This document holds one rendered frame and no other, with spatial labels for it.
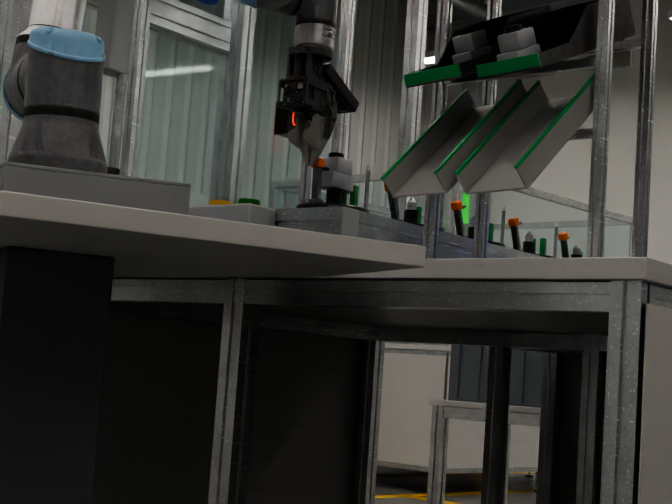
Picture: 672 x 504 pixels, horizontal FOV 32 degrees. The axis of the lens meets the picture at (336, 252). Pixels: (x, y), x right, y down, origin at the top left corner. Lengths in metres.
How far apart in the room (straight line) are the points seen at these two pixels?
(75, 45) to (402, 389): 5.69
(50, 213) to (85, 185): 0.39
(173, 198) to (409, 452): 5.58
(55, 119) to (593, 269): 0.82
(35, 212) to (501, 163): 0.88
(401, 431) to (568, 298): 5.72
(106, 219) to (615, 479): 0.74
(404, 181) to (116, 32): 1.34
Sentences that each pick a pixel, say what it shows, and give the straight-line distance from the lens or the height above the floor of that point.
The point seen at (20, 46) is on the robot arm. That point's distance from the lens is 2.03.
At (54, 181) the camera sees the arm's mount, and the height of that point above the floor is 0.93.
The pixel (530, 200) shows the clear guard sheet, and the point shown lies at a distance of 7.95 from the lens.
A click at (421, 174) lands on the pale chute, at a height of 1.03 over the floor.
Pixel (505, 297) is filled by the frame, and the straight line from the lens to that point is 1.72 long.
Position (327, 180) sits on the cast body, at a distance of 2.22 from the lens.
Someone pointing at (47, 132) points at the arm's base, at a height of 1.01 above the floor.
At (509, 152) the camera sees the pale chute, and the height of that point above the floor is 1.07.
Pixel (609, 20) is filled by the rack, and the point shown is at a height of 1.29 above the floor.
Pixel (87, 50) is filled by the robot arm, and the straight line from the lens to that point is 1.87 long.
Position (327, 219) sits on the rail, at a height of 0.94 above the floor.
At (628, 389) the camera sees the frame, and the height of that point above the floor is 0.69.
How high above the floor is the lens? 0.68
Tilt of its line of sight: 6 degrees up
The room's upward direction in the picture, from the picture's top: 4 degrees clockwise
